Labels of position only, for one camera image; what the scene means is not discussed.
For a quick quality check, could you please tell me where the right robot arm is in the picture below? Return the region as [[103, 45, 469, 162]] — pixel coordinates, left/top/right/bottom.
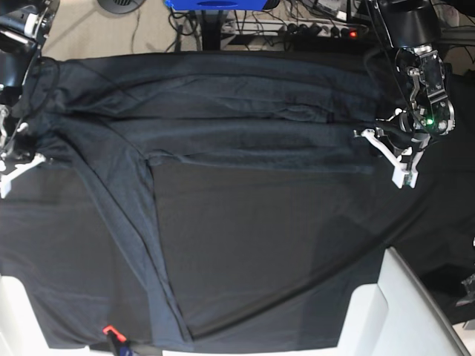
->
[[1, 1, 60, 199]]

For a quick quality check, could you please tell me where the red clamp at front edge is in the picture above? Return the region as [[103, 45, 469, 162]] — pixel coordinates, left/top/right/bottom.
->
[[102, 325, 127, 343]]

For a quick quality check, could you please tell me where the dark grey T-shirt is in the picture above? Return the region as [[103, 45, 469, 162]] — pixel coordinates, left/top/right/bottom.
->
[[22, 53, 380, 349]]

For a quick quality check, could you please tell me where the black metal table leg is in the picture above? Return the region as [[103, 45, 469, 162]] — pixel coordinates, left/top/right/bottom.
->
[[197, 10, 229, 51]]

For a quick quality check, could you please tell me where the white power strip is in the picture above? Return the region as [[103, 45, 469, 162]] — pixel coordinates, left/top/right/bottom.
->
[[221, 19, 370, 39]]

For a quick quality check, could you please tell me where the round grey floor vent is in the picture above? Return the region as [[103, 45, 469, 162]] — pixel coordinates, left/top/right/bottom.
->
[[97, 0, 145, 15]]

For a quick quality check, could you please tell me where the blue plastic box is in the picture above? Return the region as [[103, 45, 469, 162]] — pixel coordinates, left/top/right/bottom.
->
[[164, 0, 268, 11]]

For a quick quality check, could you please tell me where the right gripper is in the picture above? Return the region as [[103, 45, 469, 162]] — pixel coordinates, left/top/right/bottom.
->
[[1, 104, 50, 199]]

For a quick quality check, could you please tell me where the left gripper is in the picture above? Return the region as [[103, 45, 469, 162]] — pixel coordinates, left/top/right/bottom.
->
[[354, 46, 456, 188]]

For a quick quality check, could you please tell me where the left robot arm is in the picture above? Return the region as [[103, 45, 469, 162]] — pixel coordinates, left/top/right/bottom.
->
[[358, 1, 456, 188]]

